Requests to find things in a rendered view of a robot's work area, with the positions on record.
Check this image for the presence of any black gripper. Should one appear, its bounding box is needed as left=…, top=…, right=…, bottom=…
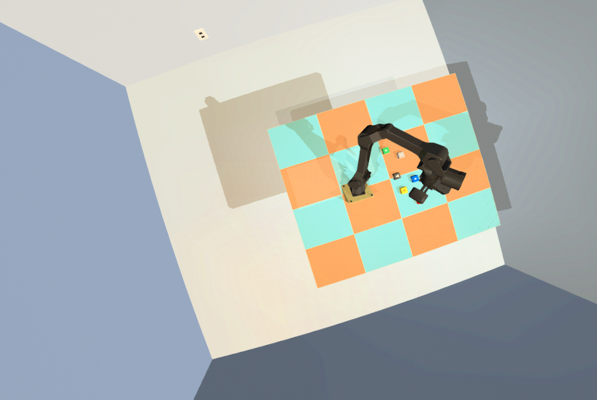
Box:
left=408, top=173, right=439, bottom=204

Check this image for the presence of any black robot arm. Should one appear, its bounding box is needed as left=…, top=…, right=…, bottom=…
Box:
left=348, top=123, right=467, bottom=197

